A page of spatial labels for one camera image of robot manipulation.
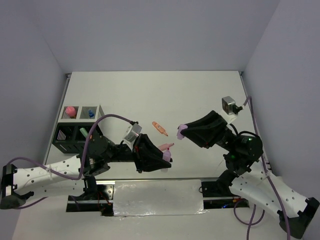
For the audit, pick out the pink highlighter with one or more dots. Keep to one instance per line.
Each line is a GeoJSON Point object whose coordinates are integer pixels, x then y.
{"type": "Point", "coordinates": [165, 146]}

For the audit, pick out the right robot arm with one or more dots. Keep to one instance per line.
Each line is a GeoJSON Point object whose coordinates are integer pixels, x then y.
{"type": "Point", "coordinates": [245, 175]}

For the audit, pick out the blue capped marker in container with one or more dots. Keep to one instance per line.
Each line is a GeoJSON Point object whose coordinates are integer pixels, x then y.
{"type": "Point", "coordinates": [91, 114]}

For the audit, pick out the green highlighter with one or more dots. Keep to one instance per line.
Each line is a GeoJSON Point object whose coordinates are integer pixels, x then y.
{"type": "Point", "coordinates": [84, 132]}

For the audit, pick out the purple highlighter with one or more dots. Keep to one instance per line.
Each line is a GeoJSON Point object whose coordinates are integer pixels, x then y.
{"type": "Point", "coordinates": [167, 155]}

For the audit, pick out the black slotted container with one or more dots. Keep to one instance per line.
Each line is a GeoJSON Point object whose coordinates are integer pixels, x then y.
{"type": "Point", "coordinates": [68, 139]}

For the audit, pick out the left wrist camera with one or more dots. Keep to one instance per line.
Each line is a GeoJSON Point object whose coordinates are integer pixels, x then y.
{"type": "Point", "coordinates": [131, 134]}

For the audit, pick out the black mounting rail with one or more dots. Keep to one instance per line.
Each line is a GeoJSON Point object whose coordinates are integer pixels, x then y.
{"type": "Point", "coordinates": [102, 201]}

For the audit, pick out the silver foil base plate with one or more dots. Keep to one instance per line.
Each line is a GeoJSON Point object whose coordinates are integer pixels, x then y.
{"type": "Point", "coordinates": [157, 198]}

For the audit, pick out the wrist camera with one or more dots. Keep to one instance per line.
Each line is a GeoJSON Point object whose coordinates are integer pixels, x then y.
{"type": "Point", "coordinates": [131, 134]}
{"type": "Point", "coordinates": [230, 110]}

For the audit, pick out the orange highlighter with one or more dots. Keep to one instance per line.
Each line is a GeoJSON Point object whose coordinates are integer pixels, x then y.
{"type": "Point", "coordinates": [159, 128]}

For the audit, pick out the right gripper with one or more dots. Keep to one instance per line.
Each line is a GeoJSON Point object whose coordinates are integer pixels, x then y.
{"type": "Point", "coordinates": [205, 130]}

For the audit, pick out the white slotted container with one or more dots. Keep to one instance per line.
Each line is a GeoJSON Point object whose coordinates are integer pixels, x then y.
{"type": "Point", "coordinates": [82, 114]}

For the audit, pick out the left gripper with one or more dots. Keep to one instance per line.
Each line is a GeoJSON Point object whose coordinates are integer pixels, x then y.
{"type": "Point", "coordinates": [147, 157]}

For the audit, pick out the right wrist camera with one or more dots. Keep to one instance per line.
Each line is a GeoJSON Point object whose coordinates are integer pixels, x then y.
{"type": "Point", "coordinates": [230, 110]}

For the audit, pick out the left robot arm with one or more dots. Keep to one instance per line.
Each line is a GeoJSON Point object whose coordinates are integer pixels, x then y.
{"type": "Point", "coordinates": [76, 176]}

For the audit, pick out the pink glue stick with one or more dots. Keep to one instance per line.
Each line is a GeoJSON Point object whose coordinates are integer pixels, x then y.
{"type": "Point", "coordinates": [71, 112]}

